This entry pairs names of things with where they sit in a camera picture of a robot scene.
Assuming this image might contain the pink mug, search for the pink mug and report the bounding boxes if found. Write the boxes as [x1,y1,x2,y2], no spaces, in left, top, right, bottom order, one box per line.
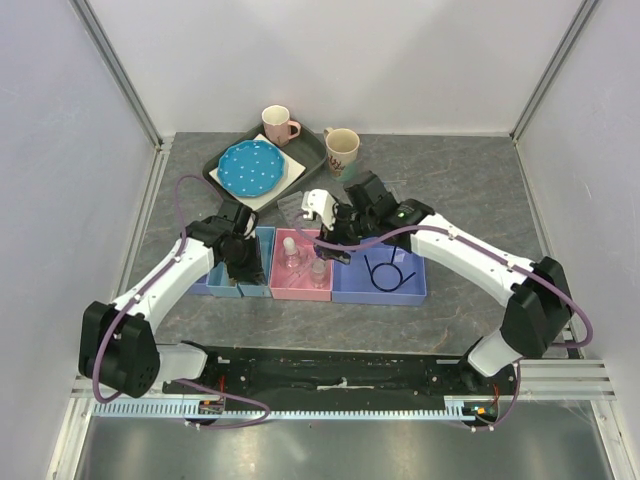
[261,105,301,147]

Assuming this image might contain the black wire ring stand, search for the black wire ring stand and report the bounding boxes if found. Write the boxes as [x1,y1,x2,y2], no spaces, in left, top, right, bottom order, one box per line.
[363,246,417,293]

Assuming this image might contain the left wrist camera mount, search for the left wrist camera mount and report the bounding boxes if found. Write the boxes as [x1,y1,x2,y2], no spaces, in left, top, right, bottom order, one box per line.
[217,200,259,237]

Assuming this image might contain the large purple bin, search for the large purple bin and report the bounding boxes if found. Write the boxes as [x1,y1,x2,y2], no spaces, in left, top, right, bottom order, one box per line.
[332,244,428,306]

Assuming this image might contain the small glass beaker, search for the small glass beaker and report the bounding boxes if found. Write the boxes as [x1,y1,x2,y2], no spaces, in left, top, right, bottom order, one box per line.
[309,258,328,289]

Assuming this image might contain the beige green floral mug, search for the beige green floral mug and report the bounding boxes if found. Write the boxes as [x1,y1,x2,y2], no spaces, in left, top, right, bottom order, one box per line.
[323,127,360,182]

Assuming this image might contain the blue polka dot plate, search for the blue polka dot plate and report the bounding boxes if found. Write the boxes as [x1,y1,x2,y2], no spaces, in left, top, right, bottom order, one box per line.
[216,140,286,198]

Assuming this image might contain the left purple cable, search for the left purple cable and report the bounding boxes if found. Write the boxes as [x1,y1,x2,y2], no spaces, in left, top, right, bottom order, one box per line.
[92,174,274,431]

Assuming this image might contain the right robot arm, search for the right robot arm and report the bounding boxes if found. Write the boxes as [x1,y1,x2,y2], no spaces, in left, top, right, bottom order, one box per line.
[302,171,575,394]

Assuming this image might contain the light blue cable duct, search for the light blue cable duct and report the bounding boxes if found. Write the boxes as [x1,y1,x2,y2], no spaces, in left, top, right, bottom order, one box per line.
[91,396,474,422]

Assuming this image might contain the pink bin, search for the pink bin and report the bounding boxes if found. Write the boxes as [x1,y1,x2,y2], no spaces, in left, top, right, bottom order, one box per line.
[269,228,333,302]

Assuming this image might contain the glass alcohol lamp white cap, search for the glass alcohol lamp white cap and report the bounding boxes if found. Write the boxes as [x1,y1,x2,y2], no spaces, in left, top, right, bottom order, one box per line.
[281,236,308,272]

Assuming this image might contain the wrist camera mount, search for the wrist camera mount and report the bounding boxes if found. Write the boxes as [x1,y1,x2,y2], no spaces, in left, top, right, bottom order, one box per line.
[217,200,259,237]
[301,189,338,230]

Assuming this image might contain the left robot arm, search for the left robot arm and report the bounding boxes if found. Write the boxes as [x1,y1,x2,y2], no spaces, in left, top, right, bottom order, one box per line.
[78,200,265,403]

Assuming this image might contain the dark grey tray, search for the dark grey tray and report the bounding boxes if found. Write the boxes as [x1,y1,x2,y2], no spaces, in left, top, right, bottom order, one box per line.
[202,123,327,214]

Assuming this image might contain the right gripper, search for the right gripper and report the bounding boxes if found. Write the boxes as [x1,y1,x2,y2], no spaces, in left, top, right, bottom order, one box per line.
[314,196,377,265]

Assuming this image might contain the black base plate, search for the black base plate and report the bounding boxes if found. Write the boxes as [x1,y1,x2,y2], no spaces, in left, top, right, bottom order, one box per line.
[159,342,521,407]

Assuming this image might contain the light blue bin right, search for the light blue bin right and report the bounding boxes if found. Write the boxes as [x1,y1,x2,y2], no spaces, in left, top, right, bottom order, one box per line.
[238,226,276,298]

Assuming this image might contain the blue base graduated cylinder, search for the blue base graduated cylinder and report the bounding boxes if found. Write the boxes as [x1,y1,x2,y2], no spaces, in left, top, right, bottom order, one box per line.
[283,254,318,289]

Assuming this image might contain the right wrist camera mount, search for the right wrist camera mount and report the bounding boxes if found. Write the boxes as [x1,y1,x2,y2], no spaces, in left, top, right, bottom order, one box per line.
[301,189,338,230]

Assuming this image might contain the white square board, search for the white square board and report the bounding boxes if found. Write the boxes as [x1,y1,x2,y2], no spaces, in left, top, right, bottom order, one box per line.
[205,134,306,211]

